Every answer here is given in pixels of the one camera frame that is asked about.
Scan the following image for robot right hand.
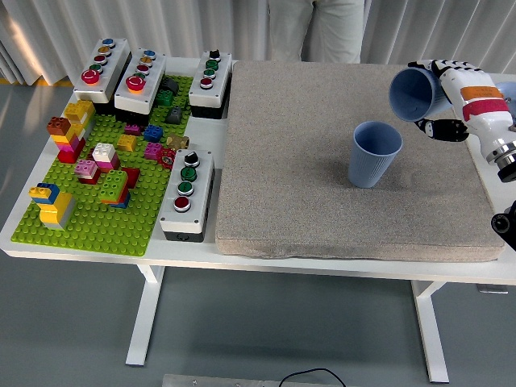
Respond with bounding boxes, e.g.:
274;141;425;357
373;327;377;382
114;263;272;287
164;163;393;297
406;58;516;155

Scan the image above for blue ribbed cup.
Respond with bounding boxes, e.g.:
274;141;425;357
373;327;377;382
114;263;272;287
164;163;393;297
388;67;452;123
347;120;404;189

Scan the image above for blue plate with nuts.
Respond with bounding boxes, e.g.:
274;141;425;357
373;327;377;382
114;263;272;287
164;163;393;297
493;81;516;122

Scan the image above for person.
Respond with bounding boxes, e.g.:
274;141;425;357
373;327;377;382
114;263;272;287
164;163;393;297
265;0;366;65

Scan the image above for white table leg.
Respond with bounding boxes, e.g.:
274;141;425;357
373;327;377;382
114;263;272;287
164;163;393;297
125;264;166;367
410;280;451;384

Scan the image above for four-button control box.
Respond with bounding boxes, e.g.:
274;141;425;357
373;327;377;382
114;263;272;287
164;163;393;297
188;51;234;120
159;148;216;243

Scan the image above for white pleated curtain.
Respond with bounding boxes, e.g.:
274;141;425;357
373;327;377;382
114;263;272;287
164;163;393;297
0;0;516;88

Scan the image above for dark grey curved block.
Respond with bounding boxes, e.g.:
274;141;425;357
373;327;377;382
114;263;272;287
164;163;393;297
159;76;181;97

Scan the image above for dark green toy block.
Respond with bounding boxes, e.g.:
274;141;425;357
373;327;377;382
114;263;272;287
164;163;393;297
155;89;177;108

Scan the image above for five-button control box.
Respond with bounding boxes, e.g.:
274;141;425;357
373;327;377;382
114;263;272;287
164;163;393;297
114;48;168;124
72;38;133;116

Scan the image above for red toy block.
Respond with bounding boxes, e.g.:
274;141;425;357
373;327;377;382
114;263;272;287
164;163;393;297
120;167;141;190

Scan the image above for yellow toy block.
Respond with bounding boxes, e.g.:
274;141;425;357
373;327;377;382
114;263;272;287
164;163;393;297
116;134;139;153

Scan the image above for green orange blue block stack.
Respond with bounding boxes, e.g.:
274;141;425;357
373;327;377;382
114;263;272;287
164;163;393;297
98;169;132;210

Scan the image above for grey metal plate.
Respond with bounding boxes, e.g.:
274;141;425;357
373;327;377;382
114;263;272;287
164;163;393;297
161;373;364;387

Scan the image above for green studded baseplate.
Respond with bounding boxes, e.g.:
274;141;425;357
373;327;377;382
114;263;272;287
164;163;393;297
10;74;194;259

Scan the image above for pink white red block stack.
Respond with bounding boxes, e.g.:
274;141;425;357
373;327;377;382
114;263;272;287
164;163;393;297
73;159;102;185

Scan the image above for yellow white block stack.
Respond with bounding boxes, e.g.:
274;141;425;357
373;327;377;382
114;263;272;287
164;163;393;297
63;99;97;140

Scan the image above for brown yellow red block tower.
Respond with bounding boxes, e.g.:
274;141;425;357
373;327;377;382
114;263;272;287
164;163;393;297
45;115;87;164

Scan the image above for blue yellow grey block stack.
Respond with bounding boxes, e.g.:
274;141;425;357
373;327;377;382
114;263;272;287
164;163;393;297
27;182;77;231

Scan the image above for black cable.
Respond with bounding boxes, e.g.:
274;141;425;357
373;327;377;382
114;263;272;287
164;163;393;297
279;367;347;387

